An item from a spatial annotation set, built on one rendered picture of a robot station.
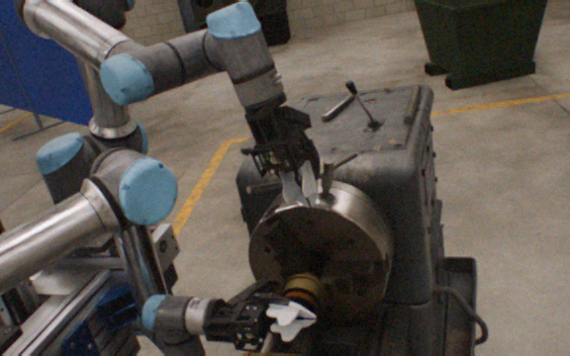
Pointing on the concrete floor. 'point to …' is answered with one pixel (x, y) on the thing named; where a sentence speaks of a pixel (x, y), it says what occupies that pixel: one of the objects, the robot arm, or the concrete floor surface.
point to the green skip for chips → (480, 39)
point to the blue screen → (25, 67)
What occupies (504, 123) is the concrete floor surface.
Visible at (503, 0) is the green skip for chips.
